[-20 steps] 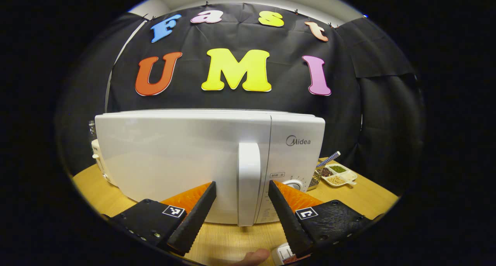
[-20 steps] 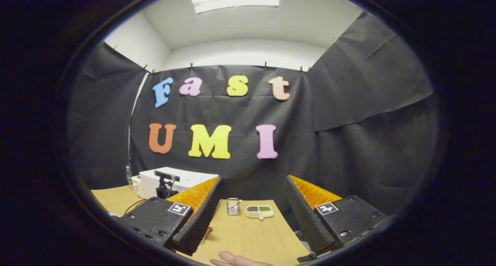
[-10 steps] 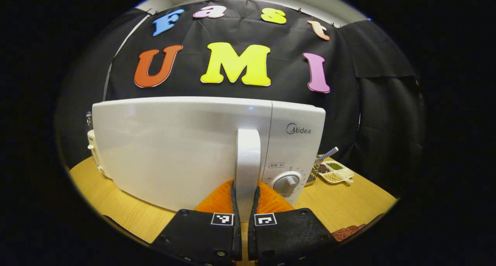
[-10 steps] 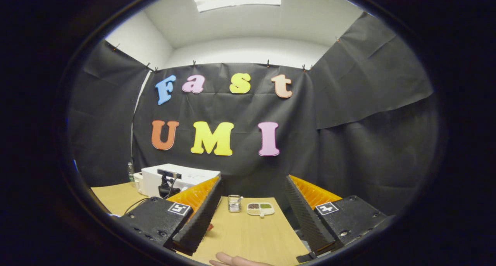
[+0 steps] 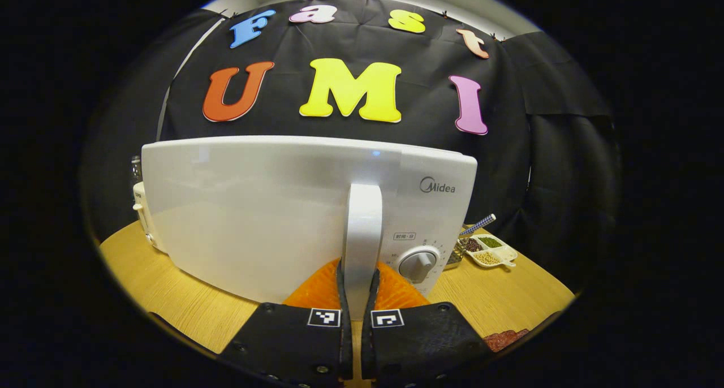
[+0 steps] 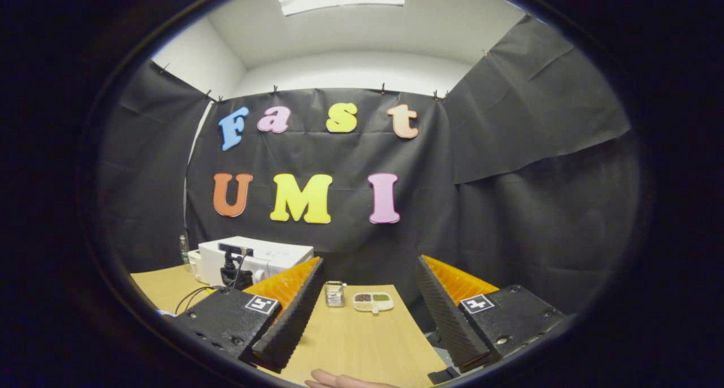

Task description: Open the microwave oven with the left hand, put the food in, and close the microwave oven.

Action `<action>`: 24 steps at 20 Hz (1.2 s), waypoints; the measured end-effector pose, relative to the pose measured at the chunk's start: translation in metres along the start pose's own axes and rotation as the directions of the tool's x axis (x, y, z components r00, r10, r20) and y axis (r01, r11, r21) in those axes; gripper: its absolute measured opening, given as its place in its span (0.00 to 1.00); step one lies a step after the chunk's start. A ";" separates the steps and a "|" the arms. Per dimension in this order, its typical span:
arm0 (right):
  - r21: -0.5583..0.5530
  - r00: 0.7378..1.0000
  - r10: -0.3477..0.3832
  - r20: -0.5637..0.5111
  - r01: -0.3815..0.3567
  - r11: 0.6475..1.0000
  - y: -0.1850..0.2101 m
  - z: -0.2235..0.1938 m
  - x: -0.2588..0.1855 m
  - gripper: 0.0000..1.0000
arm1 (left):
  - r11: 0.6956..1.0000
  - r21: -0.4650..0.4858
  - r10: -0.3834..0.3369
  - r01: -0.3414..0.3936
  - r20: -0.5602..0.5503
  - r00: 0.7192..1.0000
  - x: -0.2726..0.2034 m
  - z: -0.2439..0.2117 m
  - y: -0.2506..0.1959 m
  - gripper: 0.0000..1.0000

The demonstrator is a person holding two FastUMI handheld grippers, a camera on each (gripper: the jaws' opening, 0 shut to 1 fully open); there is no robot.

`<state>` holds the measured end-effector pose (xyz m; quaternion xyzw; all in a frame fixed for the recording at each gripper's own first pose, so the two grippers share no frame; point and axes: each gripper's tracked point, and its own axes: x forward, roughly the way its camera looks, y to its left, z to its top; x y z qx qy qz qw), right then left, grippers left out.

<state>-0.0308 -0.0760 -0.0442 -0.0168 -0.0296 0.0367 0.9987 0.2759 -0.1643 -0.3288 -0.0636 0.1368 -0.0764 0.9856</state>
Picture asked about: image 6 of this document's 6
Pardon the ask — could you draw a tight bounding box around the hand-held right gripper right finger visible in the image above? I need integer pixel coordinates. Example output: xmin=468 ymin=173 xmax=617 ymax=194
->
xmin=415 ymin=255 xmax=566 ymax=374

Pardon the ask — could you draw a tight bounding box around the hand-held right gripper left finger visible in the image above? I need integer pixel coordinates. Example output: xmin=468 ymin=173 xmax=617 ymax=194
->
xmin=164 ymin=257 xmax=326 ymax=374

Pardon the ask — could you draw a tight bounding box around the white microwave oven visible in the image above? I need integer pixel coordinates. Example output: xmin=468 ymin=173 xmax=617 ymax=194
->
xmin=198 ymin=236 xmax=314 ymax=288

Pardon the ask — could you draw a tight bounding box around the small metal container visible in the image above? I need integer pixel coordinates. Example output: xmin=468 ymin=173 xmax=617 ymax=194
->
xmin=325 ymin=281 xmax=347 ymax=308

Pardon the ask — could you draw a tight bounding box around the white divided spice dish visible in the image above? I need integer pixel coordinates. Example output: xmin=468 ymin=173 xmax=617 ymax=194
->
xmin=353 ymin=292 xmax=395 ymax=315

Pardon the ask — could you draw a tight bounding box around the black backdrop cloth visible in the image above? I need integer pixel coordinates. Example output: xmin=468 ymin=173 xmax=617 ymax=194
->
xmin=96 ymin=15 xmax=640 ymax=315

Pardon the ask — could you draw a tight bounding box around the black cable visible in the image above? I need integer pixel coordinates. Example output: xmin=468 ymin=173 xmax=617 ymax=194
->
xmin=174 ymin=285 xmax=227 ymax=315

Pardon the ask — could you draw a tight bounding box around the black table edge bracket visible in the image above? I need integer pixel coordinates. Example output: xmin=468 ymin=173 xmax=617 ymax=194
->
xmin=427 ymin=367 xmax=460 ymax=385

